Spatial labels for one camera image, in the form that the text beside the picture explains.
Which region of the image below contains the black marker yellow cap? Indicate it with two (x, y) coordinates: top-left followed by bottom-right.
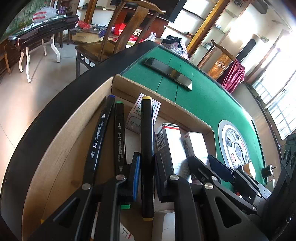
(140, 96), (154, 221)

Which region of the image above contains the white red long box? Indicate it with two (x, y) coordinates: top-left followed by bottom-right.
(155, 123), (192, 183)

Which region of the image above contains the black marker green cap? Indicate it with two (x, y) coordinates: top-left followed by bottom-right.
(113, 101), (129, 196)

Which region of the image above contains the white blue medicine box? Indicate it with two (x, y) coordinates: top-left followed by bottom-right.
(181, 132), (209, 165)

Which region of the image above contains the white cube box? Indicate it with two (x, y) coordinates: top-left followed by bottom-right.
(125, 93), (161, 134)

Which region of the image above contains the black marker blue cap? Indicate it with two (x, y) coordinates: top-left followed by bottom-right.
(82, 94), (115, 189)

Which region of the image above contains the cardboard tray box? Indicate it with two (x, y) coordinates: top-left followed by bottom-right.
(21, 74), (217, 241)

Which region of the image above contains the cream cartoon case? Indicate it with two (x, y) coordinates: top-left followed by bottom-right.
(242, 160), (256, 178)

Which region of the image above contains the white rounded plastic case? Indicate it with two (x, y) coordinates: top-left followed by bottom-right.
(152, 210), (176, 241)

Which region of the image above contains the large white pill bottle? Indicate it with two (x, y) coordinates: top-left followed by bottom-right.
(91, 202), (135, 240)

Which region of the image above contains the black cylinder motor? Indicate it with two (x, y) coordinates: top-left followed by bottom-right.
(261, 165), (276, 179)

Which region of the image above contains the round mahjong table centre panel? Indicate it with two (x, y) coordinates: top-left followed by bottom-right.
(218, 120), (250, 169)

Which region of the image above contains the black smartphone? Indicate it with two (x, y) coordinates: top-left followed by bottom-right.
(144, 57), (193, 91)

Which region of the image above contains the red cloth on chair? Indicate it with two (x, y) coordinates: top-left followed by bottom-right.
(217, 60), (245, 93)

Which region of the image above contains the wooden chair far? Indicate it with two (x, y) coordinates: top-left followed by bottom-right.
(197, 40), (236, 80)

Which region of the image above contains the wooden chair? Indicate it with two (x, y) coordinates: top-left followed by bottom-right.
(197, 40), (236, 80)
(75, 0), (167, 78)

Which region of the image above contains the pile of clothes bags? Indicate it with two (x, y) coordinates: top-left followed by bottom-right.
(161, 35), (189, 60)

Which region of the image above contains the wooden chair near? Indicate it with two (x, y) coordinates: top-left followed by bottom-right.
(75, 0), (167, 78)

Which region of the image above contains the black television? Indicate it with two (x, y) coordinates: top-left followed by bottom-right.
(110, 0), (187, 23)

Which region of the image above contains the black glass side table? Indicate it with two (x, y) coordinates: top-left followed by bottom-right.
(8, 15), (79, 83)

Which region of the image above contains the white red plastic bag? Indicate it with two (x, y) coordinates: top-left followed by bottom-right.
(32, 6), (59, 23)

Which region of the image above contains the floral wall painting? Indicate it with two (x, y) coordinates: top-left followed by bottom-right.
(1, 0), (51, 42)

